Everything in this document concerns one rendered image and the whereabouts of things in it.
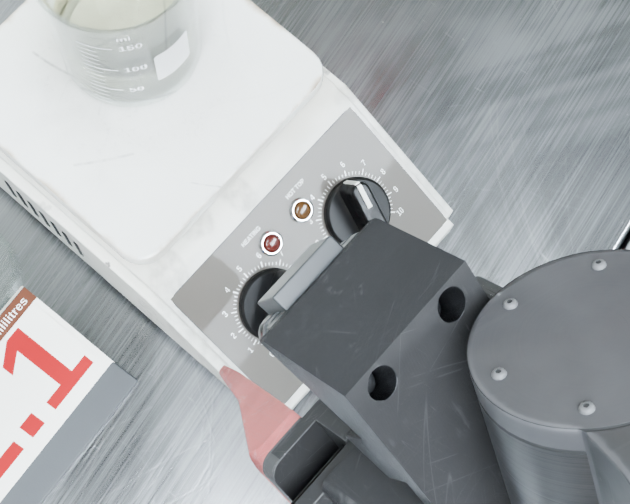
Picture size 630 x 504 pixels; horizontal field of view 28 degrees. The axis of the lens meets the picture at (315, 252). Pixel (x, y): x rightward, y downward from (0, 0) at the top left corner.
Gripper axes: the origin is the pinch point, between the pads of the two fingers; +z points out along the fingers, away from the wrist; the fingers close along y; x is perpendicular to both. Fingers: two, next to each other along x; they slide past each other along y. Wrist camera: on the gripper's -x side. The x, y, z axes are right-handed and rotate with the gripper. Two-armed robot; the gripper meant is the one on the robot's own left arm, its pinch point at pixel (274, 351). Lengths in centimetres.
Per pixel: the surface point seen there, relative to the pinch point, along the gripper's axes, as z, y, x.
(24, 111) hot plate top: 14.2, -1.2, -6.6
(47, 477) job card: 12.2, 9.4, 6.2
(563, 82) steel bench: 8.3, -21.8, 9.9
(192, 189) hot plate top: 8.5, -3.4, -1.7
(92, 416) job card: 12.5, 6.0, 5.9
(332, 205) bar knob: 7.3, -7.6, 3.4
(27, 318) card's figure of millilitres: 14.0, 4.8, 0.6
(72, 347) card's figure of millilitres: 13.6, 4.4, 3.2
